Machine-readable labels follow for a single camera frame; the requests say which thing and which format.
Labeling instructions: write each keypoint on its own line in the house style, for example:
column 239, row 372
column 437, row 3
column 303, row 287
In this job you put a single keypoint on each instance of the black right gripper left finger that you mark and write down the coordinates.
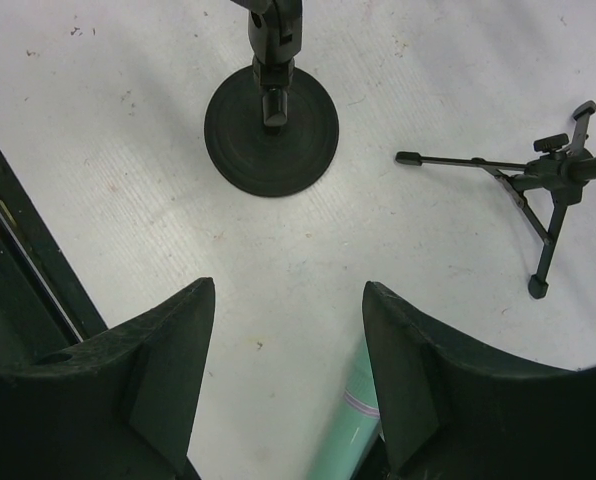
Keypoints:
column 120, row 405

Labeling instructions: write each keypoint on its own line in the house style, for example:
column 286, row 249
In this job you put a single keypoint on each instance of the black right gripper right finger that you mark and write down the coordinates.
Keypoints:
column 453, row 407

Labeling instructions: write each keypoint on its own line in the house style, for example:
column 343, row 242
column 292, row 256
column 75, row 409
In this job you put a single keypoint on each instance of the mint green microphone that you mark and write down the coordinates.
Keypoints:
column 354, row 426

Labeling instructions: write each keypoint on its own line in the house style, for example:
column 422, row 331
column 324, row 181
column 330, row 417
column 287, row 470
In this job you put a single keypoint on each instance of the black tripod microphone stand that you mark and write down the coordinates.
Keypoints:
column 563, row 169

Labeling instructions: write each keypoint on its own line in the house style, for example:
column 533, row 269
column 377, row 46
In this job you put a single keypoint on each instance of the black round base stand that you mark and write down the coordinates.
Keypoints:
column 271, row 129

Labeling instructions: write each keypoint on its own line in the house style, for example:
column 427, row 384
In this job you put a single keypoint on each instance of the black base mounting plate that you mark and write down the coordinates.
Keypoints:
column 44, row 307

